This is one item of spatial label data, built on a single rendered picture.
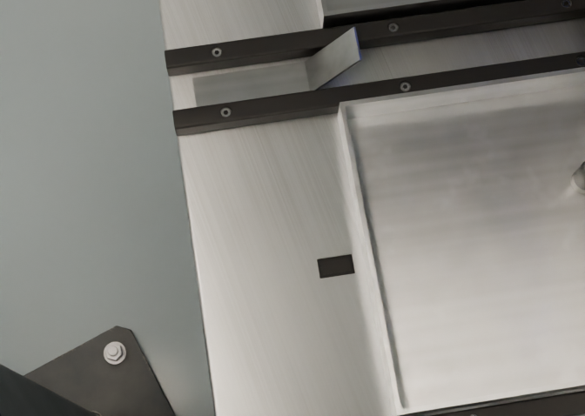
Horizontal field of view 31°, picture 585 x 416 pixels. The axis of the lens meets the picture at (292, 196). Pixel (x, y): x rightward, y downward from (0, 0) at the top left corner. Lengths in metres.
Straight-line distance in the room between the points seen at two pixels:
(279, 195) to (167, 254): 0.91
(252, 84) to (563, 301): 0.32
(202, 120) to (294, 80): 0.09
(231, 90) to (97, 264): 0.92
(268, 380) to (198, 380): 0.89
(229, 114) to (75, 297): 0.95
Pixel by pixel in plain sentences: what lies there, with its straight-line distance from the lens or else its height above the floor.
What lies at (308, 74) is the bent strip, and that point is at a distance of 0.93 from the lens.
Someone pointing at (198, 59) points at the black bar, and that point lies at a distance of 0.92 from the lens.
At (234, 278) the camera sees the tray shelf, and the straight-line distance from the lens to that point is 0.88.
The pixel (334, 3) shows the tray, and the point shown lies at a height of 0.88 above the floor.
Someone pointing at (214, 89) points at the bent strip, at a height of 0.88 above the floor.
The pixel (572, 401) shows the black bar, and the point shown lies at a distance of 0.87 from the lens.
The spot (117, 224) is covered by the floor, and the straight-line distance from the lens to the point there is 1.82.
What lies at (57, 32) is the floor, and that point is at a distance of 1.96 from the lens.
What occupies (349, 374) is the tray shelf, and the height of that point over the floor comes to 0.88.
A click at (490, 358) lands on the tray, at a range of 0.88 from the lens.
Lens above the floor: 1.74
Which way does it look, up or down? 73 degrees down
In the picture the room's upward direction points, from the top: 2 degrees clockwise
